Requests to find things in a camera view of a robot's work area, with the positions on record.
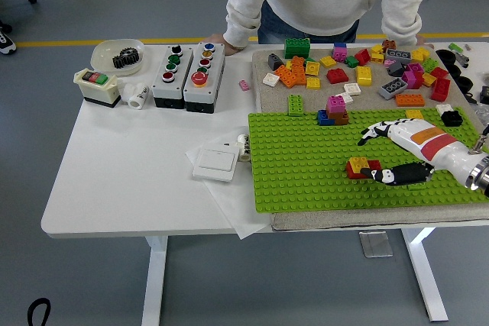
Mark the person's right hand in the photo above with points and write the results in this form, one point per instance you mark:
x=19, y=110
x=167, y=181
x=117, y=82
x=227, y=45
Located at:
x=229, y=49

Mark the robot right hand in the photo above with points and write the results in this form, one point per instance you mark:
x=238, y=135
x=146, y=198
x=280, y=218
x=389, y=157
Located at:
x=428, y=141

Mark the person's left hand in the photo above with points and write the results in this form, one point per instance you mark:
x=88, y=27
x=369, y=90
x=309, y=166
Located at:
x=422, y=41

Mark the yellow two-by-two brick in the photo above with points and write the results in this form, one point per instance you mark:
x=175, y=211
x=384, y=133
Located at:
x=328, y=61
x=358, y=163
x=377, y=58
x=429, y=79
x=377, y=49
x=414, y=113
x=420, y=54
x=312, y=68

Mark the green studded baseplate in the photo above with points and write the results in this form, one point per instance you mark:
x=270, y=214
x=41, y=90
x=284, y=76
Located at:
x=298, y=158

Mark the person's left forearm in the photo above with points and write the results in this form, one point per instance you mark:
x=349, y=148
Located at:
x=405, y=17

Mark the person's right forearm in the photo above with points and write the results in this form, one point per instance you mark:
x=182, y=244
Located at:
x=244, y=17

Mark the lime two-by-two brick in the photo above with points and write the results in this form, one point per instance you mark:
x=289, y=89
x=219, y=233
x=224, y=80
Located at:
x=430, y=65

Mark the light grey brick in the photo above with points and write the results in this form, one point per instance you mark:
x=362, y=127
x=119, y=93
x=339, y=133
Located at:
x=399, y=55
x=393, y=88

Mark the magenta brick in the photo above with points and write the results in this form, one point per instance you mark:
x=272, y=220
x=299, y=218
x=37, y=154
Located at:
x=414, y=67
x=412, y=79

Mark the brown brick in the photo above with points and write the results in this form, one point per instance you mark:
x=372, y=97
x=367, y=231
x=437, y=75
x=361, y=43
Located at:
x=389, y=45
x=341, y=118

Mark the black brick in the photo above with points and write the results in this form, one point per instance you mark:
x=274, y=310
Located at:
x=452, y=119

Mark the red two-by-two brick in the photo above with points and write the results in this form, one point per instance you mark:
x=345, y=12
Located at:
x=363, y=57
x=337, y=76
x=439, y=72

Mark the small white brick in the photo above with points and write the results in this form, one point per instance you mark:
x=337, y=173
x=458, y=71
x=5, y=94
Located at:
x=445, y=108

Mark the small pink brick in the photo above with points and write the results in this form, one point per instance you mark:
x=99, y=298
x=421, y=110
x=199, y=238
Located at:
x=389, y=62
x=244, y=85

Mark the orange two-by-four brick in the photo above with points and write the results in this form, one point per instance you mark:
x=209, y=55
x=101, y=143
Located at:
x=285, y=76
x=300, y=74
x=410, y=100

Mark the dark grey slope brick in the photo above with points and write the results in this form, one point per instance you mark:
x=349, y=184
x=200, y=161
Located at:
x=275, y=62

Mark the red two-by-four brick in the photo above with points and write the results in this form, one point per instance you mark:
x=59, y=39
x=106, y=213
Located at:
x=375, y=165
x=441, y=89

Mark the small yellow brick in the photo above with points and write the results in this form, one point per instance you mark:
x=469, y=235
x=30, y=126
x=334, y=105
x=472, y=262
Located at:
x=288, y=64

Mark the large dark green brick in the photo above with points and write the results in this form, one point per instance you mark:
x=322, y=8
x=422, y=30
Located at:
x=297, y=49

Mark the small orange brick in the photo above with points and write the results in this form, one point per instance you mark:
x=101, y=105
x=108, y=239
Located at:
x=298, y=61

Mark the small green brick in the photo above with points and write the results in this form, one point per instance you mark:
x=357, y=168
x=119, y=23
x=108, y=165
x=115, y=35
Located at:
x=351, y=61
x=309, y=59

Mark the blue brick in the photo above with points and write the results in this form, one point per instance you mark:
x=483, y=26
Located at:
x=340, y=45
x=324, y=120

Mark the pink two-by-two brick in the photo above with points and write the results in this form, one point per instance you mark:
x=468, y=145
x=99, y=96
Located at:
x=336, y=104
x=339, y=54

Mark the translucent yellow brick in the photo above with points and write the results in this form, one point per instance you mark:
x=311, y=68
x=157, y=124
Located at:
x=313, y=83

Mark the black rubber wheel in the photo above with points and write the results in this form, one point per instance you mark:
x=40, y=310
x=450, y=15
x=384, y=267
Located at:
x=452, y=74
x=445, y=59
x=464, y=88

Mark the small green tile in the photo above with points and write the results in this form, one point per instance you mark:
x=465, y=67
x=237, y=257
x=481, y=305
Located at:
x=456, y=47

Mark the white square tile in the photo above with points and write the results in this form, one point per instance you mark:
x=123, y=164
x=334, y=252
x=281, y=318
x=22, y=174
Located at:
x=347, y=94
x=352, y=89
x=271, y=79

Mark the grey emergency-stop control box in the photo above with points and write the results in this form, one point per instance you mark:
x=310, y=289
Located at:
x=196, y=95

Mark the clear plastic bag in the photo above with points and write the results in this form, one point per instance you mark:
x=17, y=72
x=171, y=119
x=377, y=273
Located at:
x=482, y=114

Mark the small black box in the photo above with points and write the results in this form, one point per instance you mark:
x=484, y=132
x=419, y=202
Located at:
x=485, y=95

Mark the grey four-button control box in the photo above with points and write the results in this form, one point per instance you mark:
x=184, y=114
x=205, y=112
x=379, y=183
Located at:
x=160, y=91

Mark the black gear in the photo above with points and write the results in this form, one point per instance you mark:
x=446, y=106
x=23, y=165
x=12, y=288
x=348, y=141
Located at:
x=131, y=55
x=119, y=62

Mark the white printed cylinder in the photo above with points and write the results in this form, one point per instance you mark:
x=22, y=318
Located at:
x=139, y=97
x=244, y=148

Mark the grey-brown mat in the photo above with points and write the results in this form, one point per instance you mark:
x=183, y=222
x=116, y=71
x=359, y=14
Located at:
x=324, y=91

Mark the white pipe fitting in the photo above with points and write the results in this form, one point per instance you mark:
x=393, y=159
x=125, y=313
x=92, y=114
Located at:
x=126, y=93

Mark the silver floor plate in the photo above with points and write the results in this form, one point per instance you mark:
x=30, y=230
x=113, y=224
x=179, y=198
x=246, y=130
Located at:
x=376, y=244

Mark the white plastic bowl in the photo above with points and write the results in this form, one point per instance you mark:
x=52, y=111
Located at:
x=103, y=55

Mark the white table leg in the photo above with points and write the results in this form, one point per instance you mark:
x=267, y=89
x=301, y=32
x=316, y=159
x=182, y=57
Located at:
x=428, y=284
x=154, y=284

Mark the white paper sheet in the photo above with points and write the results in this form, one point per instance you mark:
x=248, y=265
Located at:
x=233, y=207

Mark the yellow floor tape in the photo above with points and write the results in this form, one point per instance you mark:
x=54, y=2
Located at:
x=57, y=43

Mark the black and white sneaker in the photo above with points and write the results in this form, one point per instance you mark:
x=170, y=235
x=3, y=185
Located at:
x=5, y=43

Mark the white wall switch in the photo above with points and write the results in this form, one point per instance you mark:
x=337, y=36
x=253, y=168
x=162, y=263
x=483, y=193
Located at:
x=216, y=162

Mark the cream red-green switch box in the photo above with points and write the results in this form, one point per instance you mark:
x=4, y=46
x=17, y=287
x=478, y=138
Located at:
x=97, y=91

